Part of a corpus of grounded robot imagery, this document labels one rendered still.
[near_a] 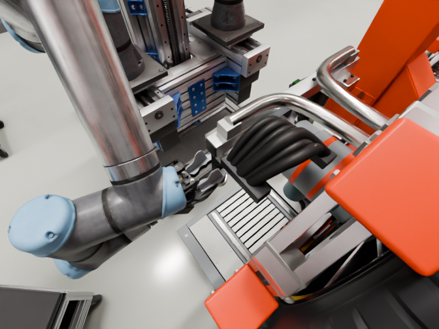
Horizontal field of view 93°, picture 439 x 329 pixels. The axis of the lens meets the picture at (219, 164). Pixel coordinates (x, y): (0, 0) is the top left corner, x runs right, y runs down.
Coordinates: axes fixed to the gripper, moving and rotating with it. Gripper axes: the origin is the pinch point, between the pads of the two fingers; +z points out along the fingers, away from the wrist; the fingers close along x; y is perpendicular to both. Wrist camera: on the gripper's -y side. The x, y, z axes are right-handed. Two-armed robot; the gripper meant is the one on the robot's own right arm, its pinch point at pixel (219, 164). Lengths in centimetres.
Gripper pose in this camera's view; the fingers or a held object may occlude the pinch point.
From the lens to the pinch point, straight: 50.7
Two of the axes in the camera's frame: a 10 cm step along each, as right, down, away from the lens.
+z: 7.8, -5.4, 3.2
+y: 0.0, -5.1, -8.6
